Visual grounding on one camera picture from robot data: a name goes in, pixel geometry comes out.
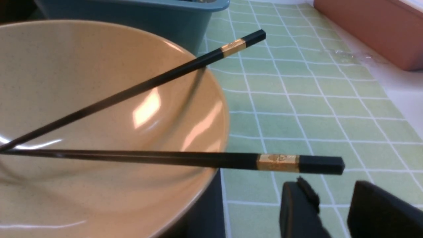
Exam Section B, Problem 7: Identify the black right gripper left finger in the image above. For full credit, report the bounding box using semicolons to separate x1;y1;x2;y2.
279;177;331;238

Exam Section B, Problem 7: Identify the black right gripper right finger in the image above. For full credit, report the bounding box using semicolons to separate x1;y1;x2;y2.
347;180;423;238

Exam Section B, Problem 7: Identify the black chopstick gold band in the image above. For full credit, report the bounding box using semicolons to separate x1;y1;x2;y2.
4;149;345;175
1;29;266;152

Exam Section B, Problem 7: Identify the beige noodle bowl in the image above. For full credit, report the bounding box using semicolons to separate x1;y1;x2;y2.
0;20;229;238

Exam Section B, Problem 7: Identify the black serving tray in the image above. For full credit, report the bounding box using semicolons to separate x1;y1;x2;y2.
159;170;226;238

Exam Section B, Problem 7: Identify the orange-pink box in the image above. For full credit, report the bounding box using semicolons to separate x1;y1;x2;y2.
313;0;423;71

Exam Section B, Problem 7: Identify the blue-grey chopstick bin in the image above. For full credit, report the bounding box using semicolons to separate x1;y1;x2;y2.
35;0;230;55

